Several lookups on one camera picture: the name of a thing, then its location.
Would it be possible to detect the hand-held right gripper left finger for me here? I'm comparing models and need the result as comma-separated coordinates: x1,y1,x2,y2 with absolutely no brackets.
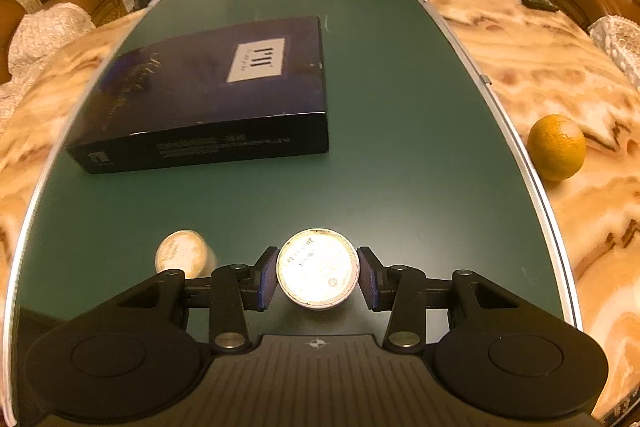
114,246,281,355

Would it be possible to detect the green board with metal frame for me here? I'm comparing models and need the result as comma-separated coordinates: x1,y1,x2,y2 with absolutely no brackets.
5,0,584,427

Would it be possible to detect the dark blue flat box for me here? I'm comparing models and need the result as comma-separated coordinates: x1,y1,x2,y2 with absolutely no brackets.
65,15,331,175

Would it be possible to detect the orange fruit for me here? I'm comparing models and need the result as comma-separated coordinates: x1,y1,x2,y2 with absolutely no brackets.
527,114,587,182

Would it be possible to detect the white round tin can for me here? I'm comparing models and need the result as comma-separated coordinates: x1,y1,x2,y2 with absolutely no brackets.
276,227,361,311

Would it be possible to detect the small cream round jar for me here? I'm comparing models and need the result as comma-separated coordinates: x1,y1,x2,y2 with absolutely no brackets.
154,229,217,281

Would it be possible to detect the white lace chair cover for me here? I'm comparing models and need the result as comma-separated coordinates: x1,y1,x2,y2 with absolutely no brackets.
589,16,640,88
0,3,97,132

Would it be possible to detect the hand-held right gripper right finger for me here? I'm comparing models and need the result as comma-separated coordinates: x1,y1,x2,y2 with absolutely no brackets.
356,246,522,355

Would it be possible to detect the marble pattern desktop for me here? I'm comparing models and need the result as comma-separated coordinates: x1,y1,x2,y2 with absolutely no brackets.
0,0,640,427

